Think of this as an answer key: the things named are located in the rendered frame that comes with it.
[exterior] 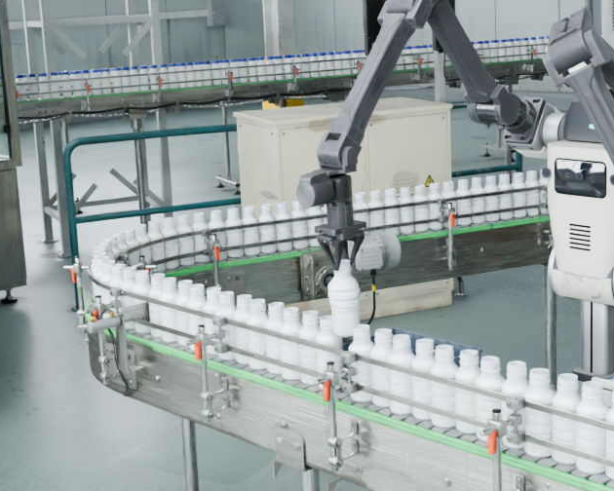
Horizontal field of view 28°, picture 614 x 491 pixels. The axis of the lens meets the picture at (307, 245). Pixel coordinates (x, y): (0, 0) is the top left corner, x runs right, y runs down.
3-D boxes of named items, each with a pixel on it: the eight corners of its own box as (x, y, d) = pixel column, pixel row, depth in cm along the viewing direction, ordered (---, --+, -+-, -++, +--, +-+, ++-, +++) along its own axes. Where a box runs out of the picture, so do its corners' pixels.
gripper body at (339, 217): (313, 235, 264) (311, 201, 263) (347, 226, 271) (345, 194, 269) (333, 239, 260) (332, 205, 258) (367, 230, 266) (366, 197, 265)
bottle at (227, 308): (230, 352, 307) (226, 288, 304) (248, 356, 303) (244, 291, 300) (212, 358, 303) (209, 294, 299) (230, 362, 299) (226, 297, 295)
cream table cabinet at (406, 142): (405, 283, 774) (400, 96, 749) (456, 305, 718) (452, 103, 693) (244, 309, 730) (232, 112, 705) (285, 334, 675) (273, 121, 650)
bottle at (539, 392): (528, 445, 238) (528, 364, 234) (559, 449, 235) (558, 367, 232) (519, 456, 233) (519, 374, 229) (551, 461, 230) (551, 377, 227)
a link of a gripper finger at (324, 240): (318, 270, 267) (315, 228, 265) (341, 264, 271) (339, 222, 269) (339, 275, 262) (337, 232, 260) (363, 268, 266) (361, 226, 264)
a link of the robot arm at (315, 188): (357, 145, 259) (328, 143, 265) (317, 153, 251) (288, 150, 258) (360, 201, 261) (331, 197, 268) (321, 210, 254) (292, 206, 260)
